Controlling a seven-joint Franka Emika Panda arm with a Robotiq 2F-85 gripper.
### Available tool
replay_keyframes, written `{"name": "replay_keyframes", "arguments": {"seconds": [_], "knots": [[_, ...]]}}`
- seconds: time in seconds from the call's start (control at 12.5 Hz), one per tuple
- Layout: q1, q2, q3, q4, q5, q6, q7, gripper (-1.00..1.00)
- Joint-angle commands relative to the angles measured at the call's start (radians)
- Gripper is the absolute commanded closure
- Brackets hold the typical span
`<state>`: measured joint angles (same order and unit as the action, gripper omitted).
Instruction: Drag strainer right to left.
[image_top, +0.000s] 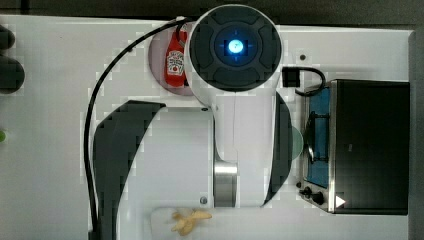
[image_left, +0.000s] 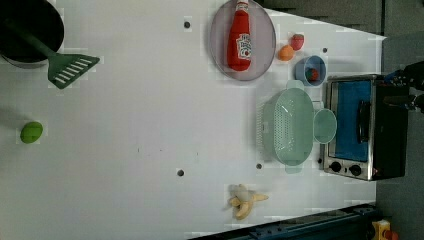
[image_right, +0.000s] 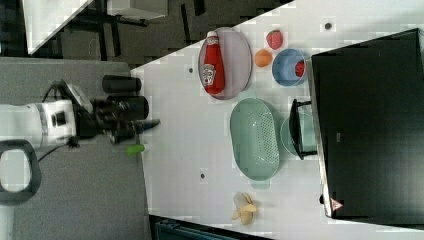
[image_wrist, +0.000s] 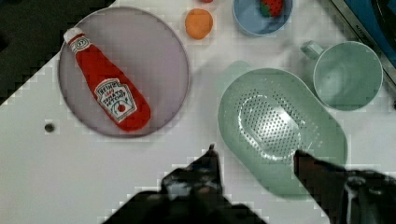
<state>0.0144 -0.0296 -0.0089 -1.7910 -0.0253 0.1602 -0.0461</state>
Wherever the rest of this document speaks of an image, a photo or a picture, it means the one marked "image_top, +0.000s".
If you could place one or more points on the black cylinder cup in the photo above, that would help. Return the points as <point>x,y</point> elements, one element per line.
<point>12,75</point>
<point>7,38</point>

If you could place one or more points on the red ketchup bottle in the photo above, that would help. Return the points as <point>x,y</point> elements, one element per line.
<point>174,60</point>

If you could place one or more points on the peeled banana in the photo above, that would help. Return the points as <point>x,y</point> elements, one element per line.
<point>185,224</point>

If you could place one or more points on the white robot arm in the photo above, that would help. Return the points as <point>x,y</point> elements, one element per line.
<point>233,148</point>

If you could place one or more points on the black toaster oven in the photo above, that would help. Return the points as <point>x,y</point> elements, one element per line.
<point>356,148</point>

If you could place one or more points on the lilac plate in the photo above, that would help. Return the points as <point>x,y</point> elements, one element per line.
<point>156,57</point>

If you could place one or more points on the green leaf piece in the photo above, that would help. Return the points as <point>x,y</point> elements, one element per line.
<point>2,136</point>

